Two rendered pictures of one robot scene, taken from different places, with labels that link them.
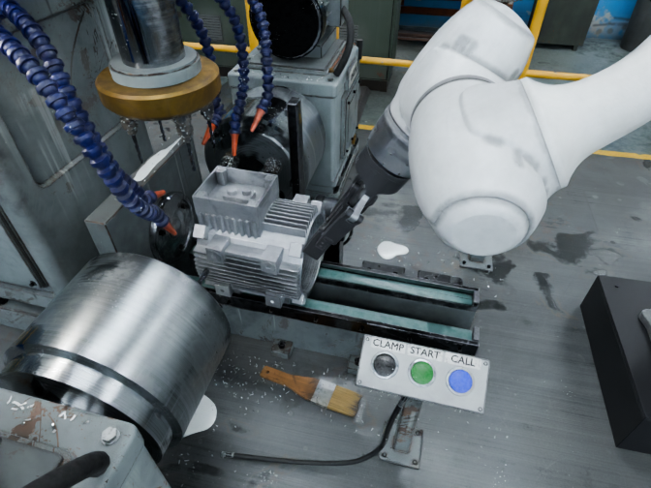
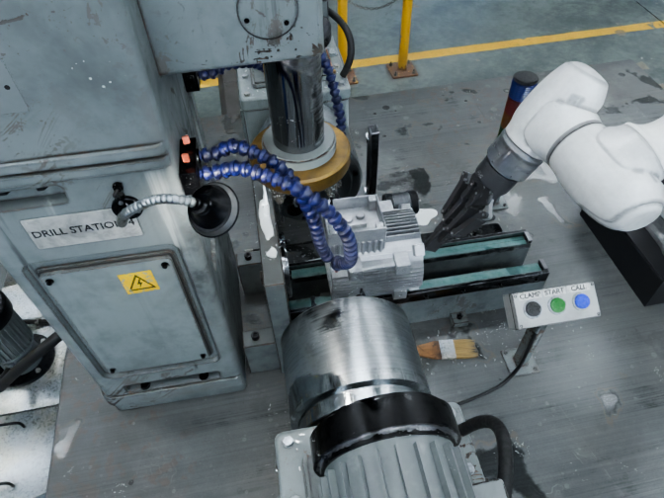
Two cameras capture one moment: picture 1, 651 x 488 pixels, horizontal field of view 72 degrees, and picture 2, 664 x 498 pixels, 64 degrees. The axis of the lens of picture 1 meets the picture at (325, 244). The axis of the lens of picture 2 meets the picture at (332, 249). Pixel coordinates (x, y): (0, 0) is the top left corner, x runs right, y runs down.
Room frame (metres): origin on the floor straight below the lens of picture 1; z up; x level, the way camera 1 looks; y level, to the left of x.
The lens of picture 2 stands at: (-0.04, 0.49, 1.94)
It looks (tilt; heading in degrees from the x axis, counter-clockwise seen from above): 50 degrees down; 338
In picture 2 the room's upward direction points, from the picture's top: 2 degrees counter-clockwise
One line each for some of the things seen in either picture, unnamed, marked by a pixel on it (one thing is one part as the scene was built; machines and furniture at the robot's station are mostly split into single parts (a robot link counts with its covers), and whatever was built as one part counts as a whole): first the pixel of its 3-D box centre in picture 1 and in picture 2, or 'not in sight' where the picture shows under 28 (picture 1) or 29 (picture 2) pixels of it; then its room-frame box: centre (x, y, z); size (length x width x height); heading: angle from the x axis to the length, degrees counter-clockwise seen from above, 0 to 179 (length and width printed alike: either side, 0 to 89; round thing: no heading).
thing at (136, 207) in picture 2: not in sight; (169, 206); (0.49, 0.50, 1.46); 0.18 x 0.11 x 0.13; 76
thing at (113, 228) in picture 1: (151, 238); (260, 280); (0.70, 0.36, 0.97); 0.30 x 0.11 x 0.34; 166
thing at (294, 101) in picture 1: (297, 162); (372, 174); (0.76, 0.05, 1.12); 0.04 x 0.03 x 0.26; 76
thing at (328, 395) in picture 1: (309, 387); (434, 350); (0.45, 0.03, 0.80); 0.21 x 0.05 x 0.01; 68
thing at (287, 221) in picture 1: (263, 244); (370, 251); (0.64, 0.12, 1.01); 0.20 x 0.19 x 0.19; 74
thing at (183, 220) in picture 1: (174, 228); (286, 264); (0.69, 0.30, 1.01); 0.15 x 0.02 x 0.15; 166
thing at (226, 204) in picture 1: (238, 201); (353, 225); (0.65, 0.16, 1.11); 0.12 x 0.11 x 0.07; 74
